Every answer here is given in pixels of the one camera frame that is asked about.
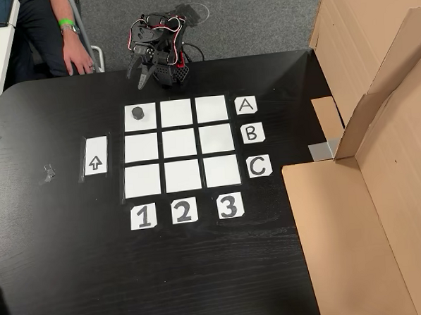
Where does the black round token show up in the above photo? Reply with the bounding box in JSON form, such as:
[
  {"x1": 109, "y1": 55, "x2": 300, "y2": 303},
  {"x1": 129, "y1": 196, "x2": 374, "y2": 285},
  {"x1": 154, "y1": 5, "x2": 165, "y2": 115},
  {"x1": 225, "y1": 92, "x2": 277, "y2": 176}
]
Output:
[{"x1": 130, "y1": 105, "x2": 147, "y2": 122}]

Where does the white paper grid square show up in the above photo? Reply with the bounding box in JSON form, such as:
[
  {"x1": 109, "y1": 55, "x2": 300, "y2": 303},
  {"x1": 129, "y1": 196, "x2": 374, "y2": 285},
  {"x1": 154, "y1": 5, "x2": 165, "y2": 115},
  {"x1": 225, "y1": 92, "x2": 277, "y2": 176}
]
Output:
[
  {"x1": 123, "y1": 163, "x2": 162, "y2": 199},
  {"x1": 202, "y1": 154, "x2": 243, "y2": 188},
  {"x1": 123, "y1": 132, "x2": 160, "y2": 163},
  {"x1": 195, "y1": 94, "x2": 229, "y2": 123},
  {"x1": 123, "y1": 102, "x2": 157, "y2": 132},
  {"x1": 159, "y1": 99, "x2": 194, "y2": 128},
  {"x1": 164, "y1": 159, "x2": 203, "y2": 194},
  {"x1": 161, "y1": 128, "x2": 197, "y2": 159},
  {"x1": 198, "y1": 123, "x2": 236, "y2": 154}
]

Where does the person's left hand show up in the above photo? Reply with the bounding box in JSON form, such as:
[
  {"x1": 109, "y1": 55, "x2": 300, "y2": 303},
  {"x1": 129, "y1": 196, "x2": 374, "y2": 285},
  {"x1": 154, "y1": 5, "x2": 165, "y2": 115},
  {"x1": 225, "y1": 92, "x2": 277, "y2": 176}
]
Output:
[{"x1": 61, "y1": 32, "x2": 96, "y2": 76}]

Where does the silver wristwatch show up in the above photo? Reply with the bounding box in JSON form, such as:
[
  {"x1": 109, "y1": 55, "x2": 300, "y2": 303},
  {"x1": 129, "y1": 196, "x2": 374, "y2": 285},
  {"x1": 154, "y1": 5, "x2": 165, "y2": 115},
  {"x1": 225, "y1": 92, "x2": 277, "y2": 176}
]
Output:
[{"x1": 60, "y1": 24, "x2": 82, "y2": 37}]

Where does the white arrow paper sheet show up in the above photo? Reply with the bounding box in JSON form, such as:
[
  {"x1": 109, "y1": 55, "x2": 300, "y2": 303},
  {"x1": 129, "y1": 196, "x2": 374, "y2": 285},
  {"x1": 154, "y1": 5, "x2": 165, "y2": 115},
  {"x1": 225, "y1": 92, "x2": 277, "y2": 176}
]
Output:
[{"x1": 83, "y1": 135, "x2": 110, "y2": 177}]

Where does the person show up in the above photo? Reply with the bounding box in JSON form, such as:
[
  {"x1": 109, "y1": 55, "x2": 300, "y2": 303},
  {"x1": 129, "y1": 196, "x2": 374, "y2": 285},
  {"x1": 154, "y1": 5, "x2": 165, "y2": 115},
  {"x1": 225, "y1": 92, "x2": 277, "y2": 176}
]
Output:
[{"x1": 0, "y1": 0, "x2": 73, "y2": 82}]

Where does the paper label letter A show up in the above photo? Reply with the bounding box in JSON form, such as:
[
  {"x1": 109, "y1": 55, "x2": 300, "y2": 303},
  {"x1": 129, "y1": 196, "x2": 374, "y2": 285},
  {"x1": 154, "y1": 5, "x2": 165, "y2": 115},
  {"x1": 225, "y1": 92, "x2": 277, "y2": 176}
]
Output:
[{"x1": 234, "y1": 95, "x2": 258, "y2": 116}]

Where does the paper label letter B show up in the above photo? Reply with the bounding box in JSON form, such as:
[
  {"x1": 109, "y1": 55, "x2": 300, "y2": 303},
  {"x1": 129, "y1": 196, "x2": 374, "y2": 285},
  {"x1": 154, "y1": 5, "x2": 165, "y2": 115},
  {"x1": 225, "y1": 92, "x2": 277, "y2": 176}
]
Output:
[{"x1": 240, "y1": 122, "x2": 266, "y2": 144}]

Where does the crumpled grey tape scrap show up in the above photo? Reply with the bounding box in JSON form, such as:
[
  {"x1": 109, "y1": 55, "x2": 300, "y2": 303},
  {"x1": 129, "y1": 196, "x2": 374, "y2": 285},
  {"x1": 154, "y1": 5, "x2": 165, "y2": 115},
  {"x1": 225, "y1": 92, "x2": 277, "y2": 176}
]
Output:
[{"x1": 37, "y1": 163, "x2": 58, "y2": 186}]

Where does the paper label number 1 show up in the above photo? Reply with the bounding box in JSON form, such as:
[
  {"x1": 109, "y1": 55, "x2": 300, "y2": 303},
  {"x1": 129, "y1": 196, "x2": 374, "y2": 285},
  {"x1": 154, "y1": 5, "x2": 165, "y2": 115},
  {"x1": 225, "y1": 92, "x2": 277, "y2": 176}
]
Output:
[{"x1": 129, "y1": 204, "x2": 158, "y2": 232}]

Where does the paper label number 2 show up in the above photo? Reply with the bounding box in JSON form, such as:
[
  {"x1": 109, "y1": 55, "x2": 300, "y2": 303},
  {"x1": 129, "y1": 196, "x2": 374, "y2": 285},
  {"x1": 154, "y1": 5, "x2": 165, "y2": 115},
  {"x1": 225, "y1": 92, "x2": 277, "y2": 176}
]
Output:
[{"x1": 171, "y1": 199, "x2": 200, "y2": 225}]

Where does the paper label letter C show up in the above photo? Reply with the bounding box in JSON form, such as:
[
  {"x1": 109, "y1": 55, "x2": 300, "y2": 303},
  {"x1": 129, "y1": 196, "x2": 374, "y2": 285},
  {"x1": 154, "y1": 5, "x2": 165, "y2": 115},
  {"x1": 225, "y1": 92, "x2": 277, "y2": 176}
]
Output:
[{"x1": 247, "y1": 154, "x2": 273, "y2": 179}]

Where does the paper label number 3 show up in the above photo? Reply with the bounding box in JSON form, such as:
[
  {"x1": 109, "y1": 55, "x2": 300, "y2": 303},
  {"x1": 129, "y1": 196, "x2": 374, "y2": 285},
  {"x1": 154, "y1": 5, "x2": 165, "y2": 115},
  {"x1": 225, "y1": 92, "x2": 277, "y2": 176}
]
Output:
[{"x1": 216, "y1": 192, "x2": 245, "y2": 220}]

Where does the grey tape strip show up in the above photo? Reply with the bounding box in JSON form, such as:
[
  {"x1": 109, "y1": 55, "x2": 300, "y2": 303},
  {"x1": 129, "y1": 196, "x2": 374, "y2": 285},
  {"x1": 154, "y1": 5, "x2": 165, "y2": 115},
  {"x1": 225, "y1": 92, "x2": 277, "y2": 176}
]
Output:
[{"x1": 308, "y1": 139, "x2": 341, "y2": 162}]

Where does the brown cardboard screen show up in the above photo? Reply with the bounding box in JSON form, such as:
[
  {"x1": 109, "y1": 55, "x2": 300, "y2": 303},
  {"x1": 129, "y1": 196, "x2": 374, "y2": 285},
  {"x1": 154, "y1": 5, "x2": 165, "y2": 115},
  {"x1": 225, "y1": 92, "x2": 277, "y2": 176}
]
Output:
[{"x1": 271, "y1": 0, "x2": 421, "y2": 315}]

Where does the grey metal chair frame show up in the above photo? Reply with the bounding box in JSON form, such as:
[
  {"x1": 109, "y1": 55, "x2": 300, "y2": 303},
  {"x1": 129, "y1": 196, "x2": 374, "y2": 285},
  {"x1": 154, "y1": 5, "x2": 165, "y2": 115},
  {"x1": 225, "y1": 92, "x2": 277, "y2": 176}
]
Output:
[{"x1": 67, "y1": 0, "x2": 106, "y2": 75}]

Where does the black cable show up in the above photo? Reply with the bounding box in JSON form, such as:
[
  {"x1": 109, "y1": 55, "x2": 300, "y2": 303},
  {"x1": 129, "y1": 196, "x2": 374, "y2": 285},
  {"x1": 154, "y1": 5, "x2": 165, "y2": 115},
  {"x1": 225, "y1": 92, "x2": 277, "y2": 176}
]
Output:
[{"x1": 183, "y1": 42, "x2": 207, "y2": 63}]

